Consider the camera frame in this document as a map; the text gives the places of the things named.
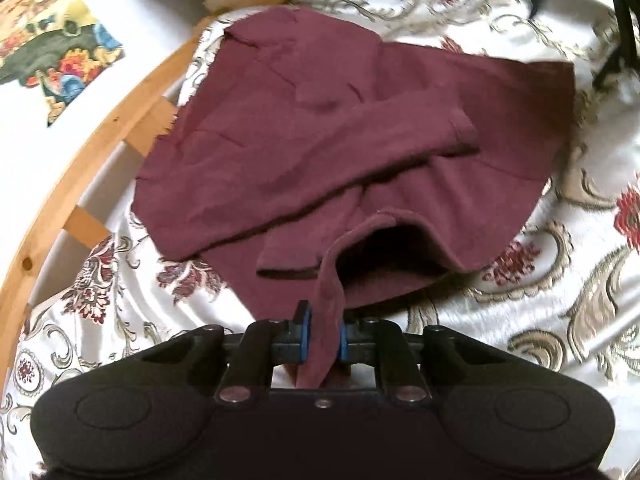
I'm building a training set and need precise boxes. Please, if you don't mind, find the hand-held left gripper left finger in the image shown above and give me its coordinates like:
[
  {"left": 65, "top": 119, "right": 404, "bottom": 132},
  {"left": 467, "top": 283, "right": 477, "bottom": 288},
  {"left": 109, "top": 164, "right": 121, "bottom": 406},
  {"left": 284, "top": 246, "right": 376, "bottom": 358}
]
[{"left": 136, "top": 301, "right": 313, "bottom": 405}]

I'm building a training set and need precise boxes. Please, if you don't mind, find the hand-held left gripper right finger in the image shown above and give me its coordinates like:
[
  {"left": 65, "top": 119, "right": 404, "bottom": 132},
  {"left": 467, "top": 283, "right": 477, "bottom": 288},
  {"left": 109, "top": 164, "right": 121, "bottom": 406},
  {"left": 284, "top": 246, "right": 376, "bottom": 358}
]
[{"left": 336, "top": 316, "right": 502, "bottom": 406}]

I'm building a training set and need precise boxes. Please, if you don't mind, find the maroon sweater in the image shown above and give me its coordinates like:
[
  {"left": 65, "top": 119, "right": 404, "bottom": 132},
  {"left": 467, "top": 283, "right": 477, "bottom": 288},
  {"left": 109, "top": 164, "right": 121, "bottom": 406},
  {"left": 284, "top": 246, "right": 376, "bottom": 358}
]
[{"left": 135, "top": 6, "right": 577, "bottom": 391}]

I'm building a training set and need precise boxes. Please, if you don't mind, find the white floral bedspread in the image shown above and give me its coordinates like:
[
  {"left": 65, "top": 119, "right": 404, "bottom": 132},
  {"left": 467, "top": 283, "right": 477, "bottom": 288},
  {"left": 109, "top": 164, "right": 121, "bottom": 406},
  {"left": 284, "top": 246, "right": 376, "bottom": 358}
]
[{"left": 0, "top": 0, "right": 640, "bottom": 480}]

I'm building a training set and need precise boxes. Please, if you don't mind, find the colourful floral patterned cloth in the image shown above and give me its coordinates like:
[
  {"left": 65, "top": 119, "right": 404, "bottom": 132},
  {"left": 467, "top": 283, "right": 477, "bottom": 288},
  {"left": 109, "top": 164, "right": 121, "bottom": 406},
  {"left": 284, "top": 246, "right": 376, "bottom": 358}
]
[{"left": 0, "top": 0, "right": 126, "bottom": 128}]

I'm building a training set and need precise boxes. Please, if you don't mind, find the wooden bed frame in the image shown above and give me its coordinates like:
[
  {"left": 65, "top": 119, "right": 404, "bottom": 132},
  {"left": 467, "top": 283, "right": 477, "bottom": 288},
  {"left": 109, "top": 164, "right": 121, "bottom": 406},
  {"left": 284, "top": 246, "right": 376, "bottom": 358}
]
[{"left": 0, "top": 0, "right": 463, "bottom": 311}]

